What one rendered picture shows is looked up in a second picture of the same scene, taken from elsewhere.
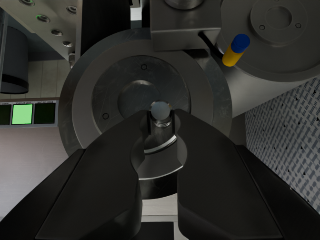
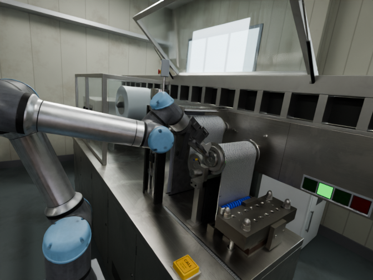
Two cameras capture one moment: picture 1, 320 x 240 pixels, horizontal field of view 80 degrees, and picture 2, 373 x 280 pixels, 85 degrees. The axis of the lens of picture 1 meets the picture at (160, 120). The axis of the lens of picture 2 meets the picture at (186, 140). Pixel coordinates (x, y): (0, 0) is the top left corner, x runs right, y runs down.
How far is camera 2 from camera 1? 0.84 m
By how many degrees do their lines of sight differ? 54
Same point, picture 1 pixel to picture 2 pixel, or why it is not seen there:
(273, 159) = (210, 136)
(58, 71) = not seen: outside the picture
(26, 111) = (321, 190)
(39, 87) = not seen: outside the picture
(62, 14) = (257, 210)
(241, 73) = (200, 158)
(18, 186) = (336, 148)
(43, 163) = (317, 157)
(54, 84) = not seen: outside the picture
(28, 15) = (269, 218)
